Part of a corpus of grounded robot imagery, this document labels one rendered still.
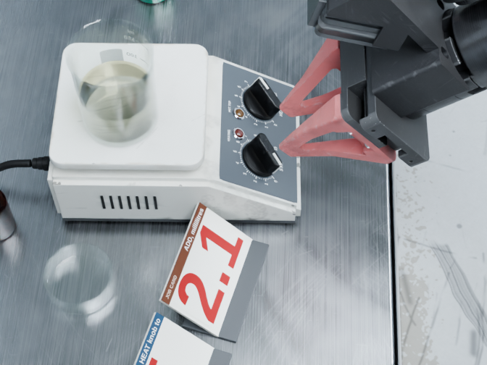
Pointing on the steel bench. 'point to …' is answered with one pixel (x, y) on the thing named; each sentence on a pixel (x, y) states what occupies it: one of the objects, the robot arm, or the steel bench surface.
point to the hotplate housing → (168, 183)
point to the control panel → (230, 152)
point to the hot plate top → (199, 101)
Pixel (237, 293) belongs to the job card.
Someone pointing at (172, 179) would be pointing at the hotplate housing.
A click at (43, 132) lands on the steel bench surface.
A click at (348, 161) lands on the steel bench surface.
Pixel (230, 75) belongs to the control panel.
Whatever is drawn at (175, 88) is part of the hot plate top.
